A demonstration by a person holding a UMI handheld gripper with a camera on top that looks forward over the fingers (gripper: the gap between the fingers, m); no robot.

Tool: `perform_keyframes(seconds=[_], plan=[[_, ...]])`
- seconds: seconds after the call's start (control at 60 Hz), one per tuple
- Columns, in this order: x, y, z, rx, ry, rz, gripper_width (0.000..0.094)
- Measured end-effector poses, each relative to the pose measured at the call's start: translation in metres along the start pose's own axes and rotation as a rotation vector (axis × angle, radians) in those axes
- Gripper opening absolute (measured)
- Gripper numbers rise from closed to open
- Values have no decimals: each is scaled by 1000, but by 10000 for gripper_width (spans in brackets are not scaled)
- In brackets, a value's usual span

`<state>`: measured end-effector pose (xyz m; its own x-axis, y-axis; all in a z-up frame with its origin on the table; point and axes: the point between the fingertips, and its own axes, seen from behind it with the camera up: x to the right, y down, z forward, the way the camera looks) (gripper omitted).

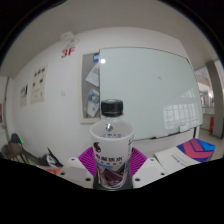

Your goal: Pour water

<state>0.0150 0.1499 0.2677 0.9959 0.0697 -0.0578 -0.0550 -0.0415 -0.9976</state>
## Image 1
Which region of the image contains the blue and white paper bag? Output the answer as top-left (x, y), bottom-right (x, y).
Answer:
top-left (153, 138), bottom-right (217, 175)

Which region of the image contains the dark wooden chair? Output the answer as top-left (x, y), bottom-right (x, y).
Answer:
top-left (1, 132), bottom-right (31, 165)

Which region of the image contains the grey notice board with papers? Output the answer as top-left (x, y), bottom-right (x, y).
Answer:
top-left (79, 51), bottom-right (101, 125)

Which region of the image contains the clear bottle with black cap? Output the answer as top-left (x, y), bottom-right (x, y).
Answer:
top-left (89, 98), bottom-right (136, 191)

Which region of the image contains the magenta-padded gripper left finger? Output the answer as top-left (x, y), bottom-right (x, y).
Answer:
top-left (57, 146), bottom-right (98, 189)

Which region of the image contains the large whiteboard on stand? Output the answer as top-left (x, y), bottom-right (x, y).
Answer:
top-left (98, 46), bottom-right (204, 141)

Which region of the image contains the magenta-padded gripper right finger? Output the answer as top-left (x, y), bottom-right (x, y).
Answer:
top-left (127, 146), bottom-right (168, 189)

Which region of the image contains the small white wall poster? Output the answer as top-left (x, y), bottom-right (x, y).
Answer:
top-left (18, 83), bottom-right (30, 108)

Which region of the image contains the large white wall poster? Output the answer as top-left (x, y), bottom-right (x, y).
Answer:
top-left (30, 64), bottom-right (49, 105)

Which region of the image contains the black bag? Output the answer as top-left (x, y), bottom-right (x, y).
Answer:
top-left (44, 147), bottom-right (65, 168)

